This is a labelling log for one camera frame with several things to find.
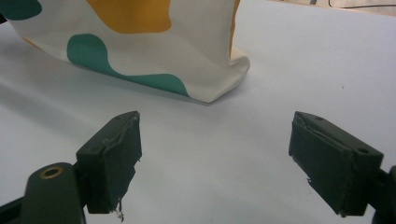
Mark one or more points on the white bag with coloured patches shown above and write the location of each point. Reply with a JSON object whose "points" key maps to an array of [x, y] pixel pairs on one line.
{"points": [[149, 46]]}

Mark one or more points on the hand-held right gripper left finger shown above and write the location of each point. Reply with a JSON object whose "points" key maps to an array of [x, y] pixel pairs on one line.
{"points": [[107, 165]]}

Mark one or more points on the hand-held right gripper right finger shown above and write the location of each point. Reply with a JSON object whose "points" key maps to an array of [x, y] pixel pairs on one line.
{"points": [[330, 165]]}

